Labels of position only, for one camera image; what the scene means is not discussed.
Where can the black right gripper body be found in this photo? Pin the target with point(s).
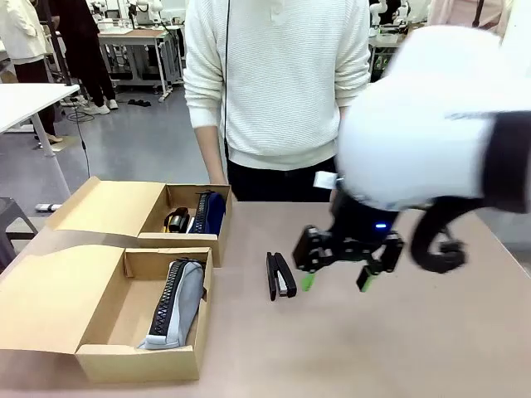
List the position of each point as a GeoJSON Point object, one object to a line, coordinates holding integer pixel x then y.
{"type": "Point", "coordinates": [359, 232]}

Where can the navy blue pencil case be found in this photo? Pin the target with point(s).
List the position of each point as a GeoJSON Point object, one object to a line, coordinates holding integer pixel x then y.
{"type": "Point", "coordinates": [213, 211]}

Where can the small open cardboard box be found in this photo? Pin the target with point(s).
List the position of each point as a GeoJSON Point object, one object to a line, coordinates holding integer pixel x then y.
{"type": "Point", "coordinates": [112, 207]}

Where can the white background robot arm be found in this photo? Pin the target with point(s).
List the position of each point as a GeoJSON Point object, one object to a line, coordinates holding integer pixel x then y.
{"type": "Point", "coordinates": [375, 10]}

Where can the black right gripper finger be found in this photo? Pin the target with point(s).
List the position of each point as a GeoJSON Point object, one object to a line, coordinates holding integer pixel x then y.
{"type": "Point", "coordinates": [311, 253]}
{"type": "Point", "coordinates": [383, 257]}

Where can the wood-topped work table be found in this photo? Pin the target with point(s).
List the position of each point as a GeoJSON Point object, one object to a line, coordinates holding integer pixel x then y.
{"type": "Point", "coordinates": [137, 37]}

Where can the large open cardboard box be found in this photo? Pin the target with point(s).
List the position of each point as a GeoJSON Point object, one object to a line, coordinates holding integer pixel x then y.
{"type": "Point", "coordinates": [54, 298]}

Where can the bystander in black clothes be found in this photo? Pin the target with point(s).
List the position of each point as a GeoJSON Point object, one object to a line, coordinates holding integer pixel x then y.
{"type": "Point", "coordinates": [87, 54]}

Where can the white side table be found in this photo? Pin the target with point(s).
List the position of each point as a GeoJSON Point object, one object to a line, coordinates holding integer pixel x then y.
{"type": "Point", "coordinates": [29, 103]}

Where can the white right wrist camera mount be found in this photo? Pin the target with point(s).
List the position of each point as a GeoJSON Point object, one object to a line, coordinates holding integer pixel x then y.
{"type": "Point", "coordinates": [325, 179]}

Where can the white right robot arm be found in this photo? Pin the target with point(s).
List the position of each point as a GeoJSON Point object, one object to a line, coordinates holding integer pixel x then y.
{"type": "Point", "coordinates": [419, 124]}

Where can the gray Campus pencil case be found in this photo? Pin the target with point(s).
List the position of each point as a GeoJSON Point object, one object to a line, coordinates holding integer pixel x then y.
{"type": "Point", "coordinates": [182, 298]}

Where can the white cylinder on floor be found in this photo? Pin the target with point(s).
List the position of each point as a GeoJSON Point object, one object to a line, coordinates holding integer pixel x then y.
{"type": "Point", "coordinates": [47, 207]}

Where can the person in white sweater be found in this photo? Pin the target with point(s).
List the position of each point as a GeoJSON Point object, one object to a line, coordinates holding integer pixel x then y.
{"type": "Point", "coordinates": [282, 83]}

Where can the bystander in white coat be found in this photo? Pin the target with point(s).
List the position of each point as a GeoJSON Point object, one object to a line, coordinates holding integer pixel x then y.
{"type": "Point", "coordinates": [22, 45]}

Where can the black stapler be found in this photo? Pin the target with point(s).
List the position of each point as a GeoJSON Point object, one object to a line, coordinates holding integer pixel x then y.
{"type": "Point", "coordinates": [180, 219]}
{"type": "Point", "coordinates": [282, 278]}

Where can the bystander in pink top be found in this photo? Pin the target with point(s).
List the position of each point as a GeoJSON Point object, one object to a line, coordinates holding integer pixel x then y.
{"type": "Point", "coordinates": [464, 14]}

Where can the black item on floor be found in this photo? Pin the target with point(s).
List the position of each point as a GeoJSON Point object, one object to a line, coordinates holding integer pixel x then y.
{"type": "Point", "coordinates": [139, 102]}

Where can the person's right hand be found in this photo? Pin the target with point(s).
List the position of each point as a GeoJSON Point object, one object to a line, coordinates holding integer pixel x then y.
{"type": "Point", "coordinates": [218, 179]}

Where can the person's right forearm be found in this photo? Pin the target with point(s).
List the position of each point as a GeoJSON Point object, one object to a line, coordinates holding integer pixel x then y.
{"type": "Point", "coordinates": [209, 149]}

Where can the black tripod pole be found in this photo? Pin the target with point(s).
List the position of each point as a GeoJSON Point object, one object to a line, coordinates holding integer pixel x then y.
{"type": "Point", "coordinates": [480, 10]}

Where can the person's left forearm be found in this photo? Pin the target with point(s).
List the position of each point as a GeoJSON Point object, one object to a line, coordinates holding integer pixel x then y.
{"type": "Point", "coordinates": [344, 112]}

